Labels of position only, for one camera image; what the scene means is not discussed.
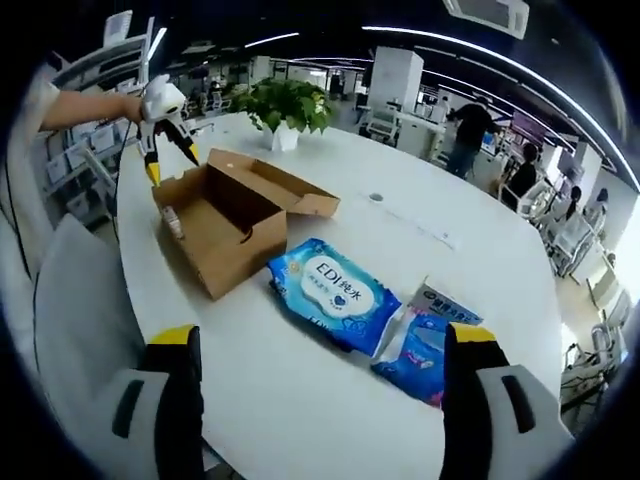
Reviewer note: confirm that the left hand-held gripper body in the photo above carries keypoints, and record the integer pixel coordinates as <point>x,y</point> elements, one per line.
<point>160,97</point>

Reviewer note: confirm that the small blue soft wipes pack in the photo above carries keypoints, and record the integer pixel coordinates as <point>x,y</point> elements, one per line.
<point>415,365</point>

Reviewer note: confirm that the ceiling air conditioner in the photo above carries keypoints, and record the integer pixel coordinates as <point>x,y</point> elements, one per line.
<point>492,14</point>

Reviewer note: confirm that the person's left hand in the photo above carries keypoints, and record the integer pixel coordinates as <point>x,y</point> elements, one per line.
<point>125,107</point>

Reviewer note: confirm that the brown cardboard shoe box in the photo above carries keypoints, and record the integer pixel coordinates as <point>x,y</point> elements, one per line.
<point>235,250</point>

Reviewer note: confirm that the ceiling light strip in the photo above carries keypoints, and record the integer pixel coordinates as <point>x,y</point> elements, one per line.
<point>272,40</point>
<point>475,50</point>
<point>159,46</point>

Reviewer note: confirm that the wall screen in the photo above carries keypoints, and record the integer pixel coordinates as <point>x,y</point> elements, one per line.
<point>525,127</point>

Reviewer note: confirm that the white mesh office chair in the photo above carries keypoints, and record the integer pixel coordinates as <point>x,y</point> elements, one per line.
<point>85,310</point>

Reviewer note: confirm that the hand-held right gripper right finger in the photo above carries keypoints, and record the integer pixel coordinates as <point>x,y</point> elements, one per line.
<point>470,400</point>

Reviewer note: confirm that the large blue soft wipes pack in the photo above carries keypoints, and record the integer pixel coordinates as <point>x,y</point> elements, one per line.
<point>330,295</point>

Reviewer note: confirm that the green plant in white pot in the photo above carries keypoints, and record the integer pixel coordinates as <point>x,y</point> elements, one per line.
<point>285,102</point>

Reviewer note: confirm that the white blue wipes box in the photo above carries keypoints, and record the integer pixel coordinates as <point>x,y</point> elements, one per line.
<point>450,307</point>

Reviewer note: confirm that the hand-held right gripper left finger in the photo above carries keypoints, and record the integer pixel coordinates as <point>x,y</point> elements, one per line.
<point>175,400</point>

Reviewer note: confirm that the round table grommet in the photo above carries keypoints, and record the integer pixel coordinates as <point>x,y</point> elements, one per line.
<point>376,197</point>

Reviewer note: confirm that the white ribbed device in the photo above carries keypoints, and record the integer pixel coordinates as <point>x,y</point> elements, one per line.
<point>117,26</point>

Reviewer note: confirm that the white storage shelf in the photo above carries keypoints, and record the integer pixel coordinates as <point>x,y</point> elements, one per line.
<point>100,135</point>

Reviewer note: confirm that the small white pink packet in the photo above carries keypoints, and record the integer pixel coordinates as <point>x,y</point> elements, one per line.
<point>172,222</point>

